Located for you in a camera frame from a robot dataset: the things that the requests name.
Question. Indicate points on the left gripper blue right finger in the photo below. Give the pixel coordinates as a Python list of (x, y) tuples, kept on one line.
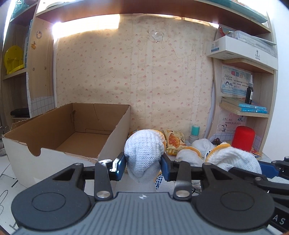
[(167, 168)]

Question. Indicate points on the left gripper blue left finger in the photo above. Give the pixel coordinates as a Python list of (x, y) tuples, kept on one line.
[(118, 167)]

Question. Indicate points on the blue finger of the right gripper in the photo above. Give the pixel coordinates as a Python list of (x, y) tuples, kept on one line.
[(269, 169)]

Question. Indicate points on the croissant snack packet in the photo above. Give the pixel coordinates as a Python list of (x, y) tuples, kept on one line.
[(175, 141)]

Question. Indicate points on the white knit glove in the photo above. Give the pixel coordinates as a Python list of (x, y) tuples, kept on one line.
[(223, 156), (143, 151)]

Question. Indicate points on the yellow plastic object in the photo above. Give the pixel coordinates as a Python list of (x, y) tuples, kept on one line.
[(13, 59)]

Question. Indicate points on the colourful number booklet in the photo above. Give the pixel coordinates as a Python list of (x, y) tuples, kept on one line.
[(256, 154)]

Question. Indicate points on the red cylinder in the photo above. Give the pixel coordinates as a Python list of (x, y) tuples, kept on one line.
[(243, 138)]

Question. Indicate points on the teal cap stamp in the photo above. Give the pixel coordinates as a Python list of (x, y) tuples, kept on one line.
[(194, 134)]

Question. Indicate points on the open cardboard box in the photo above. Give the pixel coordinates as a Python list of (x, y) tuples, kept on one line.
[(74, 133)]

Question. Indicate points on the brown hair claw clip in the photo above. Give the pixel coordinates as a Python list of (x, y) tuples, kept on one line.
[(216, 141)]

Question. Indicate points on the pink cartoon poster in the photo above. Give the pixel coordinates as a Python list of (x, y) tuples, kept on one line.
[(228, 122)]

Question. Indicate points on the lower blue book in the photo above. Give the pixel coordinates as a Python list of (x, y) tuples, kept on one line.
[(242, 109)]

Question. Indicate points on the blue book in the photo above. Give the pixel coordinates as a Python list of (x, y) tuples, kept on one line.
[(240, 102), (242, 109)]

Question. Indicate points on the upper blue book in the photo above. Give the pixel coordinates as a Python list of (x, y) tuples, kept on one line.
[(240, 102)]

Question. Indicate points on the wooden shelf unit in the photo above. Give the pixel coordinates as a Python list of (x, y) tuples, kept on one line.
[(38, 28)]

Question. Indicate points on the black spray bottle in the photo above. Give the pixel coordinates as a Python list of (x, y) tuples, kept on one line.
[(249, 91)]

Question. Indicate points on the blue cartoon poster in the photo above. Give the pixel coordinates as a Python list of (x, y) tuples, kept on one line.
[(234, 81)]

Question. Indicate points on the white flat box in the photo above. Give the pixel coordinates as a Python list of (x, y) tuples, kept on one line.
[(226, 48)]

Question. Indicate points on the teal basket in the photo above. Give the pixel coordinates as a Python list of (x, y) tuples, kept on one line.
[(20, 6)]

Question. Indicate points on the patterned wall cloth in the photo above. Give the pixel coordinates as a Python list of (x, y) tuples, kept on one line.
[(157, 65)]

